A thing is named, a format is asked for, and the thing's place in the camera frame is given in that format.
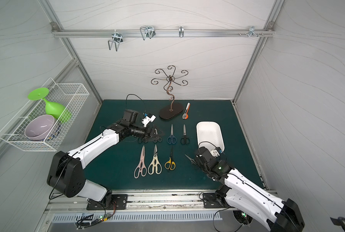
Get small black scissors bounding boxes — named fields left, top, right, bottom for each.
left=152, top=136, right=162, bottom=143

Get tiny black scissors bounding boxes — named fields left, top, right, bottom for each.
left=185, top=154, right=199, bottom=169

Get blue handled scissors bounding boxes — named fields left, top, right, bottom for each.
left=167, top=125, right=177, bottom=145

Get beige scissors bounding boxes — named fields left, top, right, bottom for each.
left=147, top=145, right=162, bottom=175

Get white storage box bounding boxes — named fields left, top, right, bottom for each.
left=196, top=121, right=225, bottom=151

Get pink scissors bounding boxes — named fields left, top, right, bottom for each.
left=134, top=146, right=147, bottom=179

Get yellow black scissors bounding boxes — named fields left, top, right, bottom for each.
left=164, top=147, right=176, bottom=171

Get black handled scissors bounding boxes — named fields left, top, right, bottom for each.
left=180, top=124, right=190, bottom=145

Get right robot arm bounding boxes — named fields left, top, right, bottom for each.
left=194, top=147, right=305, bottom=232

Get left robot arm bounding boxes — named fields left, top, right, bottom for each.
left=47, top=123, right=163, bottom=207

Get dark metal jewelry stand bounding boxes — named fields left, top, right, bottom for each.
left=151, top=65, right=189, bottom=120

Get green plastic goblet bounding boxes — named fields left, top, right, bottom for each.
left=27, top=88, right=72, bottom=123

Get double prong metal hook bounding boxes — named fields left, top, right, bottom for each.
left=108, top=32, right=123, bottom=51

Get metal loop hook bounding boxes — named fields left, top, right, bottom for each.
left=140, top=26, right=156, bottom=41

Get lilac bowl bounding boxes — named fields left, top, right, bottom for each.
left=24, top=115, right=57, bottom=141

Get small metal hook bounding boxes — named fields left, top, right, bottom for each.
left=178, top=26, right=184, bottom=38

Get white vent strip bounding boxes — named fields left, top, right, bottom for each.
left=51, top=211, right=222, bottom=223

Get right metal hook cluster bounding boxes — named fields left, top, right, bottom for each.
left=238, top=26, right=264, bottom=38

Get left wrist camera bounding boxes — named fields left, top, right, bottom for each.
left=122, top=109, right=157, bottom=128

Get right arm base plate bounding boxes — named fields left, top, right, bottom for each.
left=199, top=192, right=229, bottom=209

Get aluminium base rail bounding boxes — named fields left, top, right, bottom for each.
left=44, top=189, right=215, bottom=214

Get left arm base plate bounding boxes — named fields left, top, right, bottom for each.
left=86, top=194, right=128, bottom=211

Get white wire basket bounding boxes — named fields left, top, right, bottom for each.
left=0, top=78, right=89, bottom=152

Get left base cables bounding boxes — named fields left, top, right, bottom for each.
left=75, top=200, right=117, bottom=230

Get aluminium top rail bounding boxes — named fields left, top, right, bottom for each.
left=52, top=28, right=276, bottom=38

